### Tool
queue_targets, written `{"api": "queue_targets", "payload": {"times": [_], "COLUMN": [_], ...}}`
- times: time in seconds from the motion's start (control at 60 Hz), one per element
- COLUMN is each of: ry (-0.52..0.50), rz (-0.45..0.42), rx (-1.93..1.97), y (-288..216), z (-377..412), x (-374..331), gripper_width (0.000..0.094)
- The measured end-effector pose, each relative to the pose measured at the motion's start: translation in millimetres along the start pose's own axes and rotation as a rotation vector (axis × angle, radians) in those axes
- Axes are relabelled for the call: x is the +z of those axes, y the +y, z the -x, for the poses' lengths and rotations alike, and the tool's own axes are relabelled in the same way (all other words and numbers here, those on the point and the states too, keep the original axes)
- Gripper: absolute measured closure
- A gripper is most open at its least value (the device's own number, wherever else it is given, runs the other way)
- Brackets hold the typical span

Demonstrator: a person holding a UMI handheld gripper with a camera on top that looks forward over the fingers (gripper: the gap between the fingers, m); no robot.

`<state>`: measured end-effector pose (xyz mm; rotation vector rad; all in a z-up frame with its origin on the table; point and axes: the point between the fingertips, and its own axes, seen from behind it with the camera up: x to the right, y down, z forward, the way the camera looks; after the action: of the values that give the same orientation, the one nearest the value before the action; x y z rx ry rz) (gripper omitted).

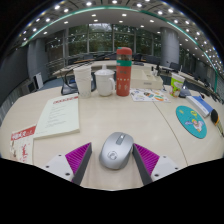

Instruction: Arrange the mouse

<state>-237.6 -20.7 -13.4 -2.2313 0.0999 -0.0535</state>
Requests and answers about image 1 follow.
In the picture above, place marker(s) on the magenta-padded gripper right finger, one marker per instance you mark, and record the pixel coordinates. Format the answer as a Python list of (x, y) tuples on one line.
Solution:
[(164, 166)]

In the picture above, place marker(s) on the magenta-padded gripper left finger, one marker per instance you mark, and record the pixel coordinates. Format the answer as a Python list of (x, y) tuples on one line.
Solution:
[(56, 165)]

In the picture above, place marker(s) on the silver computer mouse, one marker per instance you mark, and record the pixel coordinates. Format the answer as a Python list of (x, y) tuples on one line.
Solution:
[(115, 151)]

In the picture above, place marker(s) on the round teal cartoon mouse pad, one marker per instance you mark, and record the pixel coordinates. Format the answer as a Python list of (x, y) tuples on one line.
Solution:
[(190, 121)]

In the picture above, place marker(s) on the red and white magazine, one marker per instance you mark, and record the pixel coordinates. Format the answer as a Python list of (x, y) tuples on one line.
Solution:
[(22, 145)]

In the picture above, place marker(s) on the cream booklet with red header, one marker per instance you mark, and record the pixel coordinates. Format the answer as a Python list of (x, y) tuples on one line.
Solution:
[(58, 116)]

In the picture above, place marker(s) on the blue and white book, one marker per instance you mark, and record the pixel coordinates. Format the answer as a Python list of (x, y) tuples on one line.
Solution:
[(199, 105)]

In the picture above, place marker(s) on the black handheld microphone, orange band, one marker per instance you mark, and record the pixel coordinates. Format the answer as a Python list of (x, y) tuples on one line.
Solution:
[(214, 116)]

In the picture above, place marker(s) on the colourful sticker sheet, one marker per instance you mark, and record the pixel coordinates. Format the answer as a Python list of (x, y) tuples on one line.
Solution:
[(148, 95)]

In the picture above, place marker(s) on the black gooseneck conference microphone unit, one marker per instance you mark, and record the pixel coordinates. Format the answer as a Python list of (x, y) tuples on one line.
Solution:
[(185, 92), (68, 90)]

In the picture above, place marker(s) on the green printed paper cup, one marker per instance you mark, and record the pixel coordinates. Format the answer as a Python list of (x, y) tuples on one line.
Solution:
[(176, 85)]

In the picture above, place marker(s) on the white leaning board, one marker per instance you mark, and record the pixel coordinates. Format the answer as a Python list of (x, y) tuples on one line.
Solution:
[(39, 80)]

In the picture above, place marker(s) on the white cardboard box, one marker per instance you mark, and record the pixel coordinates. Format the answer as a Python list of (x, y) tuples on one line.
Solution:
[(146, 80)]

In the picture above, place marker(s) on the stack of white paper cups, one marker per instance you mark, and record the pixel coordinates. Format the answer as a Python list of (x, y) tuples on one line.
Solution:
[(82, 81)]

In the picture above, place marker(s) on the white lidded mug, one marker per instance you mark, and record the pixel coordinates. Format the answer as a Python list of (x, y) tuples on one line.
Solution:
[(104, 83)]

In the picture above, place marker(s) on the red bottle with green band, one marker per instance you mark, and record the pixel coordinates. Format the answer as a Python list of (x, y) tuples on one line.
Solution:
[(123, 73)]

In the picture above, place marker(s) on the dark office chairs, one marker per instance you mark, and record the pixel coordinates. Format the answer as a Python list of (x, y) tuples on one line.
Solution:
[(153, 60)]

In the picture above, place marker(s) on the ceiling lights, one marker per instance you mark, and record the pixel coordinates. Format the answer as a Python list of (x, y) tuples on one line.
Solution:
[(88, 3)]

